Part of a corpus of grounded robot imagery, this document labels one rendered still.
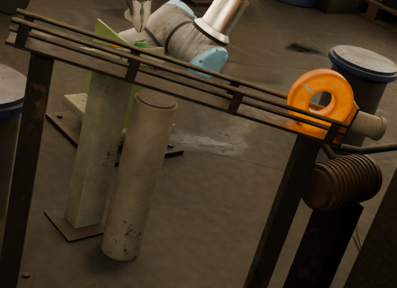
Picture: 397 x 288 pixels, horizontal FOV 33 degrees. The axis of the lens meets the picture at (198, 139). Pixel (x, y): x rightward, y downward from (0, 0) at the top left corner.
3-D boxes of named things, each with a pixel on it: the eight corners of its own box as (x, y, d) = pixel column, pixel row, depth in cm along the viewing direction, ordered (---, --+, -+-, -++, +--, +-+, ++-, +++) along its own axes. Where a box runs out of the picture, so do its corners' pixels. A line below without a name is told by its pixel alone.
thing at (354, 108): (339, 147, 162) (360, 109, 158) (337, 147, 162) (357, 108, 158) (332, 133, 169) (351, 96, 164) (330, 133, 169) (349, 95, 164)
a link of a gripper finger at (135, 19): (129, 31, 196) (129, -1, 194) (142, 32, 192) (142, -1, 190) (120, 31, 194) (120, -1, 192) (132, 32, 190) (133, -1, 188)
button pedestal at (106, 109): (127, 228, 217) (171, 52, 190) (61, 244, 202) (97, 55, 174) (101, 201, 227) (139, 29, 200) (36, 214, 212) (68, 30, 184)
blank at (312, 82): (314, 144, 164) (310, 138, 167) (366, 105, 160) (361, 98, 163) (276, 102, 157) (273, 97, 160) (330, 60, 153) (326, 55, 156)
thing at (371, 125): (378, 145, 164) (390, 124, 161) (345, 134, 162) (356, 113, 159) (371, 134, 169) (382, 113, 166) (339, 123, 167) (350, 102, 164)
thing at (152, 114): (146, 256, 207) (186, 106, 184) (113, 265, 199) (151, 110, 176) (125, 234, 215) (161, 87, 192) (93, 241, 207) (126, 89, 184)
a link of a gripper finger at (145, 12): (138, 31, 198) (138, -1, 196) (150, 32, 194) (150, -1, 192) (129, 31, 196) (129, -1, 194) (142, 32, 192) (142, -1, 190)
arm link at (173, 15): (145, 40, 266) (179, 13, 269) (172, 65, 258) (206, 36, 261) (134, 16, 253) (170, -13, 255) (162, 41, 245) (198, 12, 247)
